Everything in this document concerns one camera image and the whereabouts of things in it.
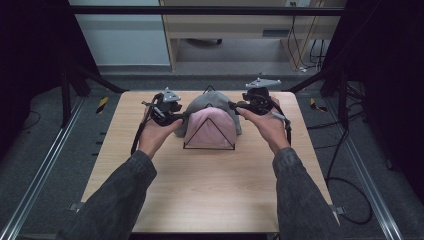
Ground person's right hand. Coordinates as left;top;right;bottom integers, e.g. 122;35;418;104
235;96;292;155

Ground pink cloth hat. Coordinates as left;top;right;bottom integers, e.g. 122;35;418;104
183;106;237;150

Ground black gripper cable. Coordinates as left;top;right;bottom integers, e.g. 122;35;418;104
270;99;293;146
130;93;162;156

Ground hanging black cables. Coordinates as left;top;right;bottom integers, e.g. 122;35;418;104
287;1;327;73

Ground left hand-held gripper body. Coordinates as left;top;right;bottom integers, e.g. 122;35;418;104
141;87;185;128

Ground person's left hand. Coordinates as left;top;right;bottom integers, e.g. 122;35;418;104
137;107;184;160

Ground black horizontal frame bar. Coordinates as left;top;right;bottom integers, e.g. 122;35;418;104
69;5;345;17

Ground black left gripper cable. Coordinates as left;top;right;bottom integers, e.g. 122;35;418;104
130;93;162;156

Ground grey cloth hat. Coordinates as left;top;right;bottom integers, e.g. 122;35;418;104
173;91;243;138

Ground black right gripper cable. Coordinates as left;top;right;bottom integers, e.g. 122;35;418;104
270;99;293;146

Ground black curtain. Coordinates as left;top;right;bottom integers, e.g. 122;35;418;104
321;0;424;204
0;0;101;161

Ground metal floor rail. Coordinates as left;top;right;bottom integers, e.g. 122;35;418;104
323;97;405;240
0;96;86;240

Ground white cabinet panel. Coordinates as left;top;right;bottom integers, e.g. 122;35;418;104
68;0;172;67

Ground yellow black striped tape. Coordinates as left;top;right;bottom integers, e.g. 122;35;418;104
96;96;110;115
309;97;328;113

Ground black floor cable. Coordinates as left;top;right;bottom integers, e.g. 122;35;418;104
306;109;374;226

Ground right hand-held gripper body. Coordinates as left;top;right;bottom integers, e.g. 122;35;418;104
241;77;282;116

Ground black metal stand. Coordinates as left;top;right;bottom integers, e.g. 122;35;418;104
59;61;129;128
285;65;352;130

